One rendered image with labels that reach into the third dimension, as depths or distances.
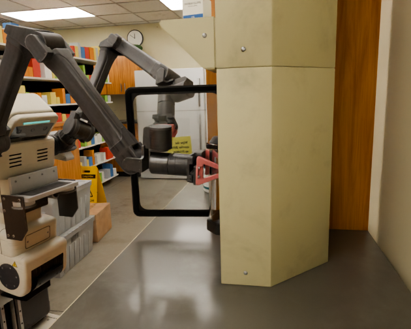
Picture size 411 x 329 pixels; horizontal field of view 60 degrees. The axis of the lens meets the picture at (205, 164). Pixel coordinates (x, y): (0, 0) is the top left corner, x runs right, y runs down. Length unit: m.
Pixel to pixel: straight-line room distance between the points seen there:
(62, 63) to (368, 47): 0.82
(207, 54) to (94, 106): 0.35
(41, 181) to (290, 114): 1.02
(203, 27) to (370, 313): 0.64
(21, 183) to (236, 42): 0.96
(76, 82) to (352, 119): 0.77
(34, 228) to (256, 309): 0.99
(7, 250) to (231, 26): 1.13
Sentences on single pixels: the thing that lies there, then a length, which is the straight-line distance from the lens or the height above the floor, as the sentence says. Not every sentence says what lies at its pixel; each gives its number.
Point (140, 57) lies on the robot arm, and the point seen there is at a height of 1.50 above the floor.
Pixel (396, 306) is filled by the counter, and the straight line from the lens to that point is 0.84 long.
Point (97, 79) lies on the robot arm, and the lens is 1.55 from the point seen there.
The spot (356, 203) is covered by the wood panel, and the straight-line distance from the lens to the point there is 1.17.
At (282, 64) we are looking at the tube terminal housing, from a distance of 0.75.
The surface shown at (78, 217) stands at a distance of 3.24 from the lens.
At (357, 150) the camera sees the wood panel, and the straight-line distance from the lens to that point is 1.14.
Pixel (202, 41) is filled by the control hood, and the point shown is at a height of 1.46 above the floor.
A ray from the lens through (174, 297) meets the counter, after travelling 0.81.
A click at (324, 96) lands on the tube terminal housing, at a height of 1.35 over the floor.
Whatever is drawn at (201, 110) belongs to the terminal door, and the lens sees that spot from 1.05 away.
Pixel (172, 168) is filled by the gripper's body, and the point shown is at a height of 1.18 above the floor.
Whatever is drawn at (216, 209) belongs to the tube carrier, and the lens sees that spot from 0.88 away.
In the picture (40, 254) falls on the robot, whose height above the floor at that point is 0.79.
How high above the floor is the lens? 1.36
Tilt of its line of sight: 11 degrees down
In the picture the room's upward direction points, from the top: 2 degrees counter-clockwise
